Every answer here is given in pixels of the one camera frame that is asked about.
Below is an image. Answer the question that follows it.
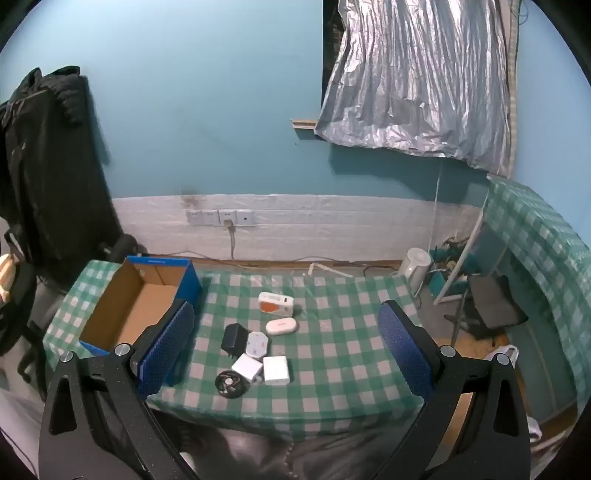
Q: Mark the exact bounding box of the beige plug and cable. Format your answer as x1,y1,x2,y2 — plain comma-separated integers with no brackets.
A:
223,220,242,267

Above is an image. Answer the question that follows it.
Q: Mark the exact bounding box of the white framed mirror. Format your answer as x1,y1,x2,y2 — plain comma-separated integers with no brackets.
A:
433,194,509,305

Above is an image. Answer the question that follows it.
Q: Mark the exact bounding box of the black charger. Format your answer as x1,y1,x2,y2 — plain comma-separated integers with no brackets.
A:
221,323,250,358

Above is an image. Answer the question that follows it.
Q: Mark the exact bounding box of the white plastic strip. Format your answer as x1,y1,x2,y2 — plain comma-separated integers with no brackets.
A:
308,262,352,278

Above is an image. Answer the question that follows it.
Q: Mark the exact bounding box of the black folding chair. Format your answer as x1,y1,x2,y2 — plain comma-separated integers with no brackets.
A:
445,274,529,344

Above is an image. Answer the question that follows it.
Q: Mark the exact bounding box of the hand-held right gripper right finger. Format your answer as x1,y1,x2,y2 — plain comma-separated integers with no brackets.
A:
369,300,532,480

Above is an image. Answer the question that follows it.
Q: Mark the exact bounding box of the white oval device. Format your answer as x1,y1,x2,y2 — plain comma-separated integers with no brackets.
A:
265,318,300,337

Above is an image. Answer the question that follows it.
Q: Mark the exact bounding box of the green checked cover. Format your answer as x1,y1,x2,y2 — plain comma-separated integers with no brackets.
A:
485,178,591,416

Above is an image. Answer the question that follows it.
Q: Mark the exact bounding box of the round black metal disc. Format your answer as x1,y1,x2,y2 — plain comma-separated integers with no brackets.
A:
215,369,250,400

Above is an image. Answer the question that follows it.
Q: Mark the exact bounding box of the light wooden object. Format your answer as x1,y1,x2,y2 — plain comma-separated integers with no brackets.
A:
0,254,19,301

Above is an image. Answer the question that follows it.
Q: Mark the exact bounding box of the green checked tablecloth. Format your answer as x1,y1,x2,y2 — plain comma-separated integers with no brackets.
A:
42,259,426,439

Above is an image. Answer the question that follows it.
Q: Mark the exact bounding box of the white octagonal box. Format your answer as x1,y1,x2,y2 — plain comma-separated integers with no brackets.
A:
246,331,270,361

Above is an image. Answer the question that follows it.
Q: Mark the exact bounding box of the white and orange device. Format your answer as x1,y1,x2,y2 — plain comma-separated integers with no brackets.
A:
257,292,295,317

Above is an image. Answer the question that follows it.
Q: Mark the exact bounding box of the teal plastic bin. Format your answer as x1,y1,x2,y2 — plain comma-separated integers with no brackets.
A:
427,249,476,296

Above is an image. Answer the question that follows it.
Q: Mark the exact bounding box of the black round object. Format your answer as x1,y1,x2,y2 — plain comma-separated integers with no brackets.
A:
115,234,148,258

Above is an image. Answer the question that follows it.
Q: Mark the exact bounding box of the white square charger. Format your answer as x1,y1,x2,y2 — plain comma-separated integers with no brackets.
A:
263,355,291,386

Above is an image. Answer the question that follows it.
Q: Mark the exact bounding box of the blue cardboard box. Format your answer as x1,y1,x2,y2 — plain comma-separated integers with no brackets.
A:
78,256,204,358

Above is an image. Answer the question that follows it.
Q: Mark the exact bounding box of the white charger with prongs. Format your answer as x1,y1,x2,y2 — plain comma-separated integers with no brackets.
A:
231,353,265,385

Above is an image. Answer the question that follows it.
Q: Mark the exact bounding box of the black jacket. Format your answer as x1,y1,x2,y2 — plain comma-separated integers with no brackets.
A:
0,67,123,278

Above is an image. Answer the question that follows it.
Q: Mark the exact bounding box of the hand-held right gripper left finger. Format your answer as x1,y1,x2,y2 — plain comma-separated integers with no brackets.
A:
39,299,199,480

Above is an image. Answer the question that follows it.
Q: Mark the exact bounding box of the white plastic bag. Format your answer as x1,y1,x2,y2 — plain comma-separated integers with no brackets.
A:
485,345,519,367

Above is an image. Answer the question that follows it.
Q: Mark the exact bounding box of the white electric kettle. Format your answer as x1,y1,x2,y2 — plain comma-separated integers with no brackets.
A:
398,248,432,296

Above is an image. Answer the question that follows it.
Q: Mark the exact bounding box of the silver foil curtain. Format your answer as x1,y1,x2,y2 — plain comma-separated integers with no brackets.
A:
315,0,515,178

